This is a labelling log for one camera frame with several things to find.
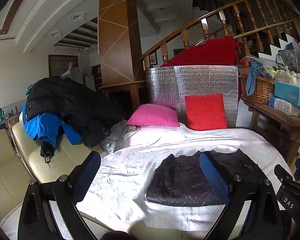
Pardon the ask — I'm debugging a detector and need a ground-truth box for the dark purple puffer jacket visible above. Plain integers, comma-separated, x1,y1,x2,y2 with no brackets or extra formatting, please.
146,149,265,207

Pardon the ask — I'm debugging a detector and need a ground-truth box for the beige plastic bag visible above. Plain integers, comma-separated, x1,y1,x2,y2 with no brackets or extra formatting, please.
274,66,300,87

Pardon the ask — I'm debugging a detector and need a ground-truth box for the pink pillow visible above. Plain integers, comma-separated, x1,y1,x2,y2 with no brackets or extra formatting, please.
127,104,180,127

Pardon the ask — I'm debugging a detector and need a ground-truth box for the light blue cardboard box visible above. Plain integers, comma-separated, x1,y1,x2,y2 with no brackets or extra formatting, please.
274,81,300,108

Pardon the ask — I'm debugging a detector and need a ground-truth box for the dark plastic bag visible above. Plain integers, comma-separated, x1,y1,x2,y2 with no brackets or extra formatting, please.
276,49,298,70

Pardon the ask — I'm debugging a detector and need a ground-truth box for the blue jacket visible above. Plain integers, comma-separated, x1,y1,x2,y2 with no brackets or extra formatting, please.
22,104,83,165

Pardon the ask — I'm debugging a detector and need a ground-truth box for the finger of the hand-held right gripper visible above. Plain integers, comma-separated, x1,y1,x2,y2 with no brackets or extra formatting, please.
274,164,295,183

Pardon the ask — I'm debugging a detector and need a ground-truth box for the white bed blanket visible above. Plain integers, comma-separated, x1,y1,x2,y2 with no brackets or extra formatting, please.
0,124,294,240

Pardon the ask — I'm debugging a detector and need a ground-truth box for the cream leather sofa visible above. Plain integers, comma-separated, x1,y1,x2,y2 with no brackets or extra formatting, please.
0,112,103,230

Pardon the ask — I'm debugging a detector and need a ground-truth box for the red pillow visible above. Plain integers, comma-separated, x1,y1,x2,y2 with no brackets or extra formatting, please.
184,94,228,131

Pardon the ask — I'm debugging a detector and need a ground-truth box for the blue cloth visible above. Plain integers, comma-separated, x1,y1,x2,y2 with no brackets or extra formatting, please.
246,61,274,97

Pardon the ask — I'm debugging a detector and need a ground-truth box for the brown wooden column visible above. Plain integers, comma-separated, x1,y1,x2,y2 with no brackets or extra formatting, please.
98,0,146,105

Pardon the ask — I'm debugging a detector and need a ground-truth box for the toilet paper pack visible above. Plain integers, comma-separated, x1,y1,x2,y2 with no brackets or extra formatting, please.
269,94,300,117

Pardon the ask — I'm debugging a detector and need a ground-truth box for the silver foil insulation board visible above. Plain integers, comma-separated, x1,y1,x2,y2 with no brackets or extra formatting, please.
145,65,240,128

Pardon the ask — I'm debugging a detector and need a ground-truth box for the grey garment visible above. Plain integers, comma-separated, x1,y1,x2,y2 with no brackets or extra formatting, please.
100,120,138,154

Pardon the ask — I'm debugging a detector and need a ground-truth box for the black jacket pile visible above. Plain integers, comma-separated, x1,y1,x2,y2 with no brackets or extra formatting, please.
25,76,126,148

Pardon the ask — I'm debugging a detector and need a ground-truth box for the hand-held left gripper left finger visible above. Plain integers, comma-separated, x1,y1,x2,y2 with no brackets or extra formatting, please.
18,151,101,240

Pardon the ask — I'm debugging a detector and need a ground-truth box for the wicker basket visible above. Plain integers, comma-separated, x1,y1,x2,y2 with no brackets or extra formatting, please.
239,74,275,105

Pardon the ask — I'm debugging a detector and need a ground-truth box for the wooden table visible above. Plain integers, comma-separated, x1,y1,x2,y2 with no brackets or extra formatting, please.
241,96,300,167

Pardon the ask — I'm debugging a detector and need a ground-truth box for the brown wooden door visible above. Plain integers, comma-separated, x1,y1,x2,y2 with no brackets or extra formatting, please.
48,54,78,78

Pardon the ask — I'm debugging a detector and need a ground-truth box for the red cloth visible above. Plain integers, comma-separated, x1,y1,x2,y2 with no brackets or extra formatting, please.
161,36,243,67

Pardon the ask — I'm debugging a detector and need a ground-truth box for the wooden stair railing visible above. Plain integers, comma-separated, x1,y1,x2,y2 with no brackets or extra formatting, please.
140,0,300,68

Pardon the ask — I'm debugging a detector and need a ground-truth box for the grey refrigerator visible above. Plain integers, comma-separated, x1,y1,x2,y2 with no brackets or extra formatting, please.
60,67,96,90

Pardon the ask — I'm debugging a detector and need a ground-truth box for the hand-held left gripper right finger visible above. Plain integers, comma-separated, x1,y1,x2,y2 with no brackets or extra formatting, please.
199,152,285,240

